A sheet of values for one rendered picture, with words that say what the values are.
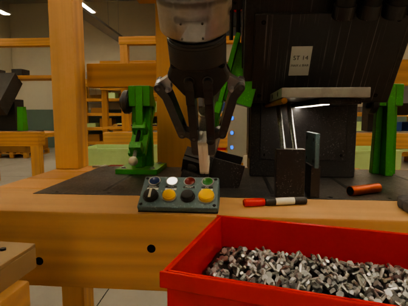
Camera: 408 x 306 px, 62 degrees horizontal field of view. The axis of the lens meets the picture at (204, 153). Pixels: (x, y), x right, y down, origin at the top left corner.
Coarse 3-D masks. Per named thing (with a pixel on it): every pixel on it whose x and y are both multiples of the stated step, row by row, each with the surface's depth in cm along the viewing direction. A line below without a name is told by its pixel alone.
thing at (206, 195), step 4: (200, 192) 63; (204, 192) 63; (208, 192) 63; (212, 192) 63; (200, 196) 62; (204, 196) 62; (208, 196) 62; (212, 196) 63; (200, 200) 63; (204, 200) 62; (208, 200) 62
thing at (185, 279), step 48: (192, 240) 44; (240, 240) 53; (288, 240) 51; (336, 240) 49; (384, 240) 47; (192, 288) 34; (240, 288) 32; (288, 288) 32; (336, 288) 39; (384, 288) 41
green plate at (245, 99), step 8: (232, 48) 80; (240, 48) 81; (232, 56) 80; (240, 56) 81; (232, 64) 81; (240, 64) 82; (232, 72) 82; (240, 72) 82; (224, 88) 81; (248, 88) 82; (224, 96) 83; (240, 96) 82; (248, 96) 82; (240, 104) 83; (248, 104) 82
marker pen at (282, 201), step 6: (258, 198) 67; (270, 198) 68; (276, 198) 68; (282, 198) 68; (288, 198) 68; (294, 198) 68; (300, 198) 68; (306, 198) 68; (246, 204) 66; (252, 204) 66; (258, 204) 67; (264, 204) 67; (270, 204) 67; (276, 204) 67; (282, 204) 68; (288, 204) 68; (294, 204) 68
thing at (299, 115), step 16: (256, 112) 98; (272, 112) 97; (304, 112) 97; (320, 112) 96; (336, 112) 96; (352, 112) 96; (256, 128) 99; (272, 128) 98; (288, 128) 97; (304, 128) 97; (320, 128) 97; (336, 128) 96; (352, 128) 96; (256, 144) 99; (272, 144) 98; (288, 144) 98; (304, 144) 98; (320, 144) 97; (336, 144) 97; (352, 144) 97; (256, 160) 100; (272, 160) 99; (320, 160) 98; (336, 160) 98; (352, 160) 97; (272, 176) 100; (320, 176) 99; (336, 176) 98; (352, 176) 98
